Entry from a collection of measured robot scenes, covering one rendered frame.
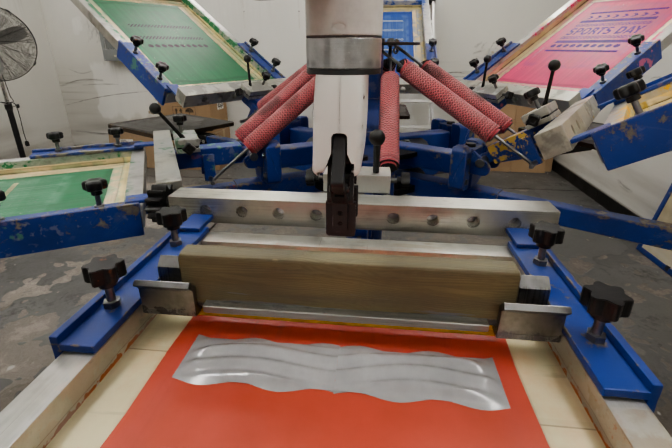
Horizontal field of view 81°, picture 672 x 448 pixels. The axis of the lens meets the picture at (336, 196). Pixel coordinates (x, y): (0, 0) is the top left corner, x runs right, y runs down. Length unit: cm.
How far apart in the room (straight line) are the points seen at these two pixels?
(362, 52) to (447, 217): 39
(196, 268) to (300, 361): 17
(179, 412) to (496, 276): 36
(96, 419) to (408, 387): 31
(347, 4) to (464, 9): 426
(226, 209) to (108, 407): 37
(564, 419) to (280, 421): 28
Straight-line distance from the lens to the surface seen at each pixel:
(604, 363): 51
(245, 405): 47
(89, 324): 55
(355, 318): 50
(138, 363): 55
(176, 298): 55
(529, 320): 52
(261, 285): 51
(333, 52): 38
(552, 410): 50
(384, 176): 73
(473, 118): 106
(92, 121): 581
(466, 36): 463
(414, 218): 70
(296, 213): 71
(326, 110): 38
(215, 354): 52
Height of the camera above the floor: 130
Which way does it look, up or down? 21 degrees down
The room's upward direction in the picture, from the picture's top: straight up
